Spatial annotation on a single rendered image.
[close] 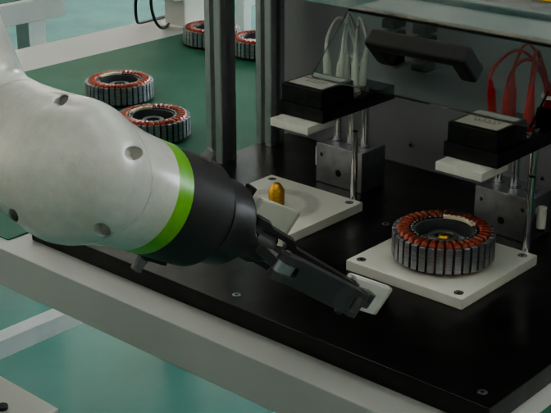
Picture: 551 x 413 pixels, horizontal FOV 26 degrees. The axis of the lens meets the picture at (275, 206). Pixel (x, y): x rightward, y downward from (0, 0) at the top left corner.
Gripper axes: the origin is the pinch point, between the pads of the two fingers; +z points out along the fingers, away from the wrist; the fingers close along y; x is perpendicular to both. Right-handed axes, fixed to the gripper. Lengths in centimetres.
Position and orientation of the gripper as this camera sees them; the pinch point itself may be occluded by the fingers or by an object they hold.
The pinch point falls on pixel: (328, 259)
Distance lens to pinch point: 114.7
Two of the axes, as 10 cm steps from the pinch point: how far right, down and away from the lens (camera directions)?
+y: 6.2, 5.1, -6.0
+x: 5.3, -8.3, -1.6
